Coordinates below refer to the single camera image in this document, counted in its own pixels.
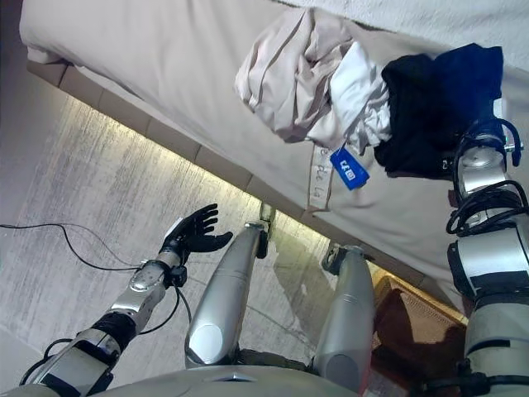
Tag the grey robot torso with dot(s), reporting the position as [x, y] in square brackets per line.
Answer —
[165, 386]

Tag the large bed with beige cover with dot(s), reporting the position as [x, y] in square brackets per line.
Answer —
[165, 62]

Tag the blue hang tag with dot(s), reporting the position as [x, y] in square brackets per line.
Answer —
[349, 169]

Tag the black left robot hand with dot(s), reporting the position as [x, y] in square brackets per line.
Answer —
[194, 235]

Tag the white duvet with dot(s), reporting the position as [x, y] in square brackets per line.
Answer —
[434, 20]

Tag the woven wicker basket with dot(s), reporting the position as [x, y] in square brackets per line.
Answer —
[413, 322]

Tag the large upholstered bed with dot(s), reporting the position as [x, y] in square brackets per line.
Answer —
[165, 62]

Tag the grey striped rug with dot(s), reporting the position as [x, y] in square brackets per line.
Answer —
[82, 186]

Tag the beige garment with lettered strip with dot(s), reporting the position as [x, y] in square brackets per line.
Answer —
[281, 82]

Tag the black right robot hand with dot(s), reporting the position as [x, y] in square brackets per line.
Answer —
[483, 130]

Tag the white garment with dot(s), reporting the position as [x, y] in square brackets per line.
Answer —
[355, 91]

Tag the silver robot leg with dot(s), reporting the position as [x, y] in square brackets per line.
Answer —
[223, 297]
[351, 314]

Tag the black garment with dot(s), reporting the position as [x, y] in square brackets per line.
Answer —
[413, 111]

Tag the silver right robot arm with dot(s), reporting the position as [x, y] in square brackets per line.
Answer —
[487, 256]

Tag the silver right robot leg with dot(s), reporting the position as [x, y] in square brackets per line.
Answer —
[351, 314]

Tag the silver left robot leg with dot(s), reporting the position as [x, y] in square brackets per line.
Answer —
[223, 297]

